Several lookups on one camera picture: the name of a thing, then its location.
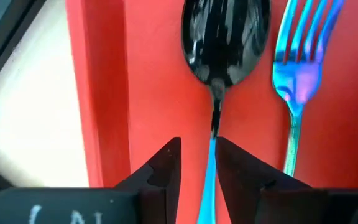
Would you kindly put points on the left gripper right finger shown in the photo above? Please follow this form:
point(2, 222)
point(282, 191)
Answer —
point(241, 180)

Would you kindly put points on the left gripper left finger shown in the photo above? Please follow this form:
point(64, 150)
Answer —
point(160, 186)

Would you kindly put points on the iridescent blue fork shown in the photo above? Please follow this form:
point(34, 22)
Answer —
point(297, 81)

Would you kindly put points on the red plastic tray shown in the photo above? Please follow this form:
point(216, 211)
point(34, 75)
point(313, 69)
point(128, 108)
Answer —
point(154, 93)

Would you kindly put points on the black aluminium table frame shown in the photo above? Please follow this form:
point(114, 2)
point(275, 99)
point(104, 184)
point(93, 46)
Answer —
point(11, 37)

